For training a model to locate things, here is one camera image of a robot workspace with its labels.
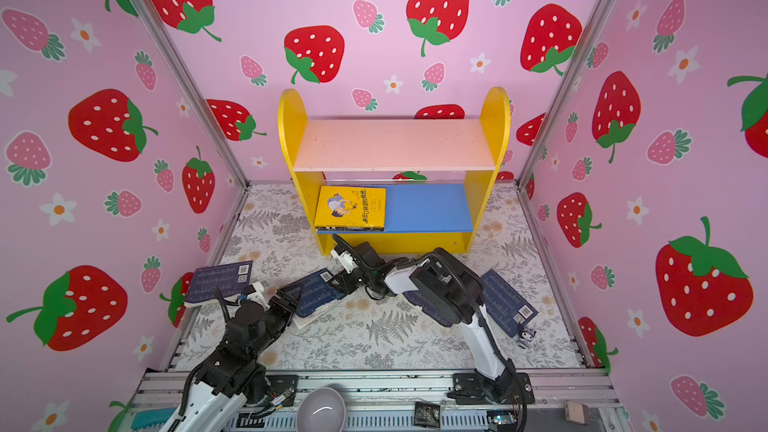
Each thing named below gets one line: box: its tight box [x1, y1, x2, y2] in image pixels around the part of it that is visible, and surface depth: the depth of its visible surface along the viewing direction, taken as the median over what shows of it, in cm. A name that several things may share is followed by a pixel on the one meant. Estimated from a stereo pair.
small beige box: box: [564, 400, 590, 425], surface depth 71 cm
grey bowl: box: [296, 386, 347, 432], surface depth 71 cm
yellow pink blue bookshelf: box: [278, 87, 511, 256], surface depth 78 cm
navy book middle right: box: [402, 290, 455, 328], surface depth 88 cm
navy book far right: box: [481, 269, 539, 338], surface depth 88 cm
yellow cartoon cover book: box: [314, 185, 387, 231], surface depth 91 cm
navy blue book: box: [289, 268, 346, 318], surface depth 90 cm
